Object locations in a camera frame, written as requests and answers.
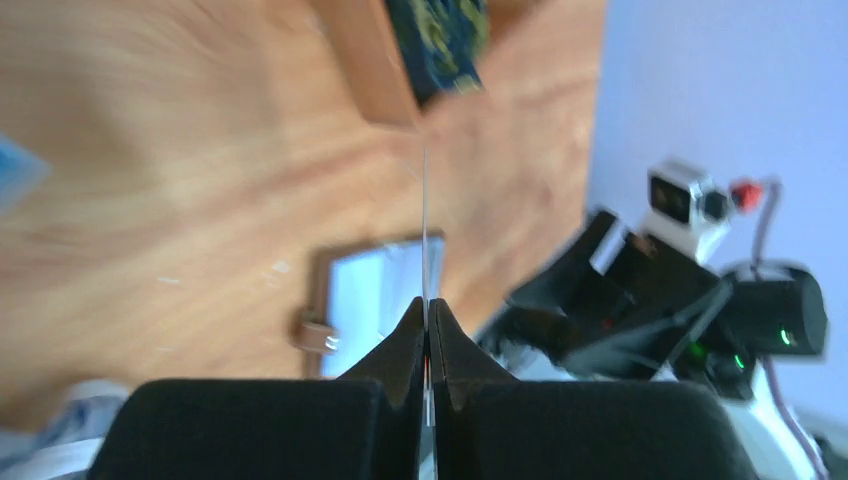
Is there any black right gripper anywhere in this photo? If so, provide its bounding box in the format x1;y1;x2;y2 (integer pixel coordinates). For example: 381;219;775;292
477;210;829;401

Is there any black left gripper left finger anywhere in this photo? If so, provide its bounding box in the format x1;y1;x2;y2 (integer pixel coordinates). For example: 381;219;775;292
88;298;426;479

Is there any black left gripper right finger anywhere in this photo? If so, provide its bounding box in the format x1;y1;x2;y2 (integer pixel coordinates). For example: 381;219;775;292
428;299;756;479

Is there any gold credit card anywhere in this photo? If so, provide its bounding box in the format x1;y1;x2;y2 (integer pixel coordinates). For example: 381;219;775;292
421;125;432;333

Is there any brown leather card holder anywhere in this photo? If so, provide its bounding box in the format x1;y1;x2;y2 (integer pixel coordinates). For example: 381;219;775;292
289;229;446;378

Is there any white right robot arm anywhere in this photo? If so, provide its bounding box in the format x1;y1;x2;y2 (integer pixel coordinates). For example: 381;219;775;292
479;211;847;479

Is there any black rolled belt front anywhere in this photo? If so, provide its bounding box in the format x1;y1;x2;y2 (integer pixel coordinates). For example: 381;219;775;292
384;0;490;107

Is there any blue white striped cloth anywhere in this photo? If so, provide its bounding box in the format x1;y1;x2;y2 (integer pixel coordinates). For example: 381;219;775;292
1;379;131;479

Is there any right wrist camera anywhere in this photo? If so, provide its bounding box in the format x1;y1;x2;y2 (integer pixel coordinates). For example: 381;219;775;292
640;158;732;265

